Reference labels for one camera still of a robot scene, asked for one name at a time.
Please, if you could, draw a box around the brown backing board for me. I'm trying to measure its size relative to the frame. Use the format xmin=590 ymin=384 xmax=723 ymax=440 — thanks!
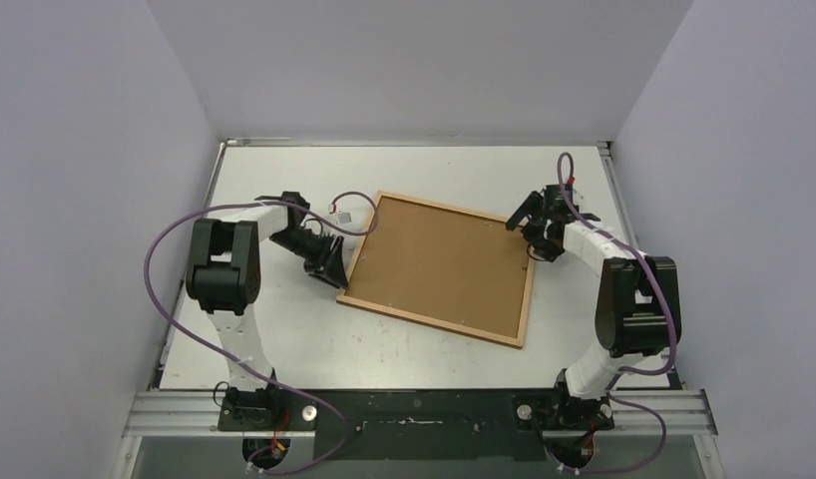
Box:
xmin=344 ymin=197 xmax=532 ymax=341

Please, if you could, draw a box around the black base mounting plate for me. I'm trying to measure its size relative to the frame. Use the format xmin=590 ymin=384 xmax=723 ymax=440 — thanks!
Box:
xmin=216 ymin=388 xmax=614 ymax=471

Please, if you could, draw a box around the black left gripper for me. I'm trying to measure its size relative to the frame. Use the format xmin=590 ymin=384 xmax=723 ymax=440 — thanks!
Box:
xmin=269 ymin=229 xmax=348 ymax=290

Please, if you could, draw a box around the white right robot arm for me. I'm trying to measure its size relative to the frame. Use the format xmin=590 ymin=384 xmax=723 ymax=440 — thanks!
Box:
xmin=505 ymin=184 xmax=681 ymax=428

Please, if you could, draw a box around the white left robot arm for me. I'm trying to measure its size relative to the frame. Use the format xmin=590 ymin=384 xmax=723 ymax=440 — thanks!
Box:
xmin=186 ymin=192 xmax=348 ymax=430

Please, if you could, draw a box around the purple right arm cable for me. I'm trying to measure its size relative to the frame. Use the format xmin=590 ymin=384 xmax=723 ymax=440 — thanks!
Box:
xmin=556 ymin=152 xmax=679 ymax=476

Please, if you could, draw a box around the aluminium front rail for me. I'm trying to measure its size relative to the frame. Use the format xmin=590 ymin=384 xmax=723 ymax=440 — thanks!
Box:
xmin=124 ymin=389 xmax=718 ymax=437

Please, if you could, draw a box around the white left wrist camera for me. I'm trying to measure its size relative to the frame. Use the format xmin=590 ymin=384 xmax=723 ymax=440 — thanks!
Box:
xmin=330 ymin=210 xmax=353 ymax=226

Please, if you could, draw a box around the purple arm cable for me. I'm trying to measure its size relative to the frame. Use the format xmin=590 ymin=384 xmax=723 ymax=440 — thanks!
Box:
xmin=556 ymin=152 xmax=679 ymax=476
xmin=143 ymin=192 xmax=381 ymax=477

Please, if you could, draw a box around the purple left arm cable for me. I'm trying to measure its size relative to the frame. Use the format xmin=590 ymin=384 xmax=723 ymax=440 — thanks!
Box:
xmin=143 ymin=192 xmax=381 ymax=477

